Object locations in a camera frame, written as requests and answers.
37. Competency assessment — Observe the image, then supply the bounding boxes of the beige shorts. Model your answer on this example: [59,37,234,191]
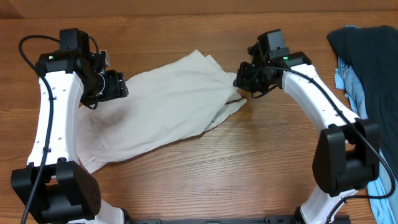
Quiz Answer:
[76,50,247,173]

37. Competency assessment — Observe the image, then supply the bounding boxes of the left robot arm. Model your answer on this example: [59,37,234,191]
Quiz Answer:
[11,28,132,223]

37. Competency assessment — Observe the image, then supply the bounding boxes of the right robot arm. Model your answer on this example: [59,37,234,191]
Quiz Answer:
[234,29,379,223]

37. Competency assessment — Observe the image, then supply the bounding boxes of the dark navy garment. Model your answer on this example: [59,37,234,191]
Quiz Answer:
[327,26,397,175]

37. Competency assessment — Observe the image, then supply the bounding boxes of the light blue garment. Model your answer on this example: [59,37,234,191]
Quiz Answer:
[335,57,397,224]

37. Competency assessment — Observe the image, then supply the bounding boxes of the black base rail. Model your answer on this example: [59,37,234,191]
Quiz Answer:
[130,215,294,224]

